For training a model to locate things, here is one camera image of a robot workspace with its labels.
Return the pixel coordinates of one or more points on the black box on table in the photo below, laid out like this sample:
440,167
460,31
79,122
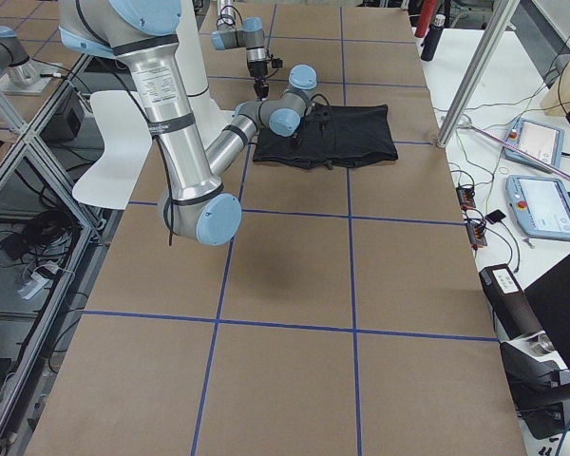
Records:
511,312

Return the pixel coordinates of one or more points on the reacher grabber tool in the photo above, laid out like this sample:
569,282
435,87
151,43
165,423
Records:
514,153

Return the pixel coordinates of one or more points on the far blue teach pendant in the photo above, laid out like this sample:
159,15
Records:
542,141

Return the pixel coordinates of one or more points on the black insulated bottle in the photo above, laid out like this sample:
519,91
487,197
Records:
432,39

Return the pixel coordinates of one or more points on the orange circuit board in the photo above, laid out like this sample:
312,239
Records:
465,197

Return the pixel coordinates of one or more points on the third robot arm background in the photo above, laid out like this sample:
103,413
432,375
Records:
19,75

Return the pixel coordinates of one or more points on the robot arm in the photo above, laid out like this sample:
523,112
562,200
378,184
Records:
232,31
158,41

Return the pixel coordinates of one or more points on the blue teach pendant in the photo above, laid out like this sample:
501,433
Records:
542,141
541,206

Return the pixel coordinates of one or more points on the near blue teach pendant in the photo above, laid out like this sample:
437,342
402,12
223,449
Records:
541,206

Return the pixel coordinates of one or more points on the white plastic chair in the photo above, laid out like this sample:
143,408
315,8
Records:
110,181

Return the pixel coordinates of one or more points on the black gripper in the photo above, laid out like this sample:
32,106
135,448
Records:
303,127
256,72

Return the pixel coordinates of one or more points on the brown paper table cover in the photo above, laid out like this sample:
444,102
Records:
345,318

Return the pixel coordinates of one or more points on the black monitor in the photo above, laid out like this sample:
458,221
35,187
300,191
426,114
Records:
549,298

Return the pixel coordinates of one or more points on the black graphic t-shirt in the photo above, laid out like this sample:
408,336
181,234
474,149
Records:
357,136

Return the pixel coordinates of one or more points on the red bottle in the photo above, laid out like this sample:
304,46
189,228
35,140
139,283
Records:
428,7

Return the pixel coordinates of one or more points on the aluminium frame post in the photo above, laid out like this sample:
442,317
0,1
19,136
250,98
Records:
476,68

